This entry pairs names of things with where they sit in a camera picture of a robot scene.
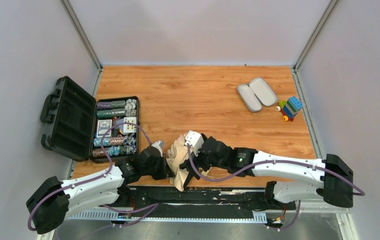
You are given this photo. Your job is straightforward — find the beige folding umbrella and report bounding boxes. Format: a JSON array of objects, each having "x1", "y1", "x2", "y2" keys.
[{"x1": 166, "y1": 134, "x2": 193, "y2": 192}]

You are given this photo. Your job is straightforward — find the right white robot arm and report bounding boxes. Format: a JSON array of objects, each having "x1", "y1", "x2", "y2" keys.
[{"x1": 182, "y1": 131, "x2": 364, "y2": 208}]

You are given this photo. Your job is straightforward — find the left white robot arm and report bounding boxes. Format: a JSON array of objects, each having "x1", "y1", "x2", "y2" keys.
[{"x1": 26, "y1": 146, "x2": 174, "y2": 235}]

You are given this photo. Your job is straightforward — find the black poker chip case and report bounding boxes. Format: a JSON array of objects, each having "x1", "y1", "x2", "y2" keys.
[{"x1": 40, "y1": 76, "x2": 140, "y2": 163}]

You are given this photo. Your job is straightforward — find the grey glasses case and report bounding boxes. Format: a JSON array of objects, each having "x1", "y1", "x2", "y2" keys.
[{"x1": 236, "y1": 77, "x2": 278, "y2": 113}]

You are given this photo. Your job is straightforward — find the colourful toy block car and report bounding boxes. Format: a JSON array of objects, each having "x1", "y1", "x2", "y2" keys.
[{"x1": 275, "y1": 96, "x2": 303, "y2": 122}]

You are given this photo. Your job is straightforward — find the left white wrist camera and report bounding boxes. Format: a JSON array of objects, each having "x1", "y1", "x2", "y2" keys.
[{"x1": 151, "y1": 140, "x2": 165, "y2": 157}]

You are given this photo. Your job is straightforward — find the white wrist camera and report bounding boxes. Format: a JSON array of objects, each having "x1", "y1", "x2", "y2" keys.
[
  {"x1": 151, "y1": 140, "x2": 165, "y2": 157},
  {"x1": 184, "y1": 130, "x2": 204, "y2": 156}
]

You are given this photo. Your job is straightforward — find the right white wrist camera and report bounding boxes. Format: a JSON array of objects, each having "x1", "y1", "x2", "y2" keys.
[{"x1": 184, "y1": 130, "x2": 204, "y2": 156}]

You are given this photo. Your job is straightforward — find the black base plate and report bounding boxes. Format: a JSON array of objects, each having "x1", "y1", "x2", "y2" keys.
[{"x1": 114, "y1": 186, "x2": 296, "y2": 210}]

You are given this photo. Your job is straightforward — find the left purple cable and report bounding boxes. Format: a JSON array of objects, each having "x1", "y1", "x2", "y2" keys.
[{"x1": 27, "y1": 121, "x2": 161, "y2": 240}]

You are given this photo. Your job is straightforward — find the purple cable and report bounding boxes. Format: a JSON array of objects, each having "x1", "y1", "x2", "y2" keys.
[
  {"x1": 27, "y1": 121, "x2": 161, "y2": 240},
  {"x1": 187, "y1": 144, "x2": 365, "y2": 231}
]

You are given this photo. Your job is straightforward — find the aluminium frame rail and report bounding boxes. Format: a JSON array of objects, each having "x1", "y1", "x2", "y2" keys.
[{"x1": 45, "y1": 198, "x2": 350, "y2": 224}]

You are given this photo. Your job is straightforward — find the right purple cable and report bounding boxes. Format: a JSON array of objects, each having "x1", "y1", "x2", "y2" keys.
[{"x1": 187, "y1": 144, "x2": 365, "y2": 231}]

